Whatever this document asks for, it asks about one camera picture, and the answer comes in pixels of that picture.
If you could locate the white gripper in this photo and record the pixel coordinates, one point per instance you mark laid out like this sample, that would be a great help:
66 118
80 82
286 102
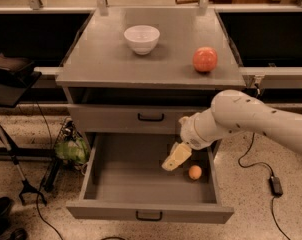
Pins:
190 135

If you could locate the small orange fruit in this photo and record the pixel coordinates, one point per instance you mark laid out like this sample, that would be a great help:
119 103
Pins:
195 172

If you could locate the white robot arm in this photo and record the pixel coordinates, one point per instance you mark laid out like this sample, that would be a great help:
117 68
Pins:
231 112

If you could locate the open grey middle drawer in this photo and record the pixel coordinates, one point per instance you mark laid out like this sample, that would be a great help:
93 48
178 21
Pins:
125 175

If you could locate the grey drawer cabinet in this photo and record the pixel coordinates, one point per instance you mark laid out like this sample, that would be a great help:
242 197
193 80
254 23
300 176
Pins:
103 70

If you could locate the closed grey upper drawer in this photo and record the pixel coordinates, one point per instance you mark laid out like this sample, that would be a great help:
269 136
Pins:
123 118

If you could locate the red apple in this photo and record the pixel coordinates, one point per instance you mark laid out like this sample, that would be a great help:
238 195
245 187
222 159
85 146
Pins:
205 59

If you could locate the green bag on floor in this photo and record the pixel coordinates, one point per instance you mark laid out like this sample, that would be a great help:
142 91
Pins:
70 145

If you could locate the white ceramic bowl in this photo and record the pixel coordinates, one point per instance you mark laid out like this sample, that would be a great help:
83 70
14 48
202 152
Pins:
142 39

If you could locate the wooden stick on shelf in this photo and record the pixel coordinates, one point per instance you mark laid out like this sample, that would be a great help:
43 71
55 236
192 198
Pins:
189 1

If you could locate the black tripod stand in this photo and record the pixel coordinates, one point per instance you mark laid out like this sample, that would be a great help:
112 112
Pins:
27 187

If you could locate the black tray on stand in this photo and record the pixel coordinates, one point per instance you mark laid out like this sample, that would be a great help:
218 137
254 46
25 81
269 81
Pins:
17 76

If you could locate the black upper drawer handle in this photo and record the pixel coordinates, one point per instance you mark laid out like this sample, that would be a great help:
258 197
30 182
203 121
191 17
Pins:
157 118

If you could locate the black drawer handle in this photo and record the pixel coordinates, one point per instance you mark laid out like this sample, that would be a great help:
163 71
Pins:
157 118
148 216

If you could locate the black middle drawer handle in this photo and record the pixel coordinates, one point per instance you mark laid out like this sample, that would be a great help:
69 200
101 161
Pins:
148 216

